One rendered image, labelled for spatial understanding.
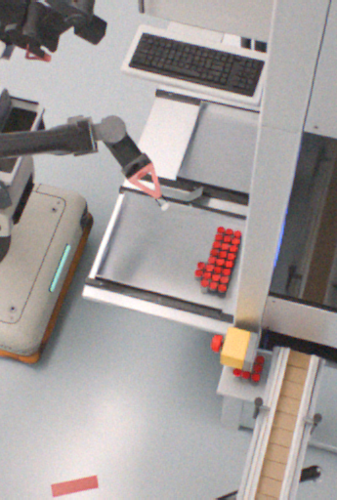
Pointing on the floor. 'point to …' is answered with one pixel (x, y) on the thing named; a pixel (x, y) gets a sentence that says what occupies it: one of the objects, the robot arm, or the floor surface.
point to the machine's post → (275, 157)
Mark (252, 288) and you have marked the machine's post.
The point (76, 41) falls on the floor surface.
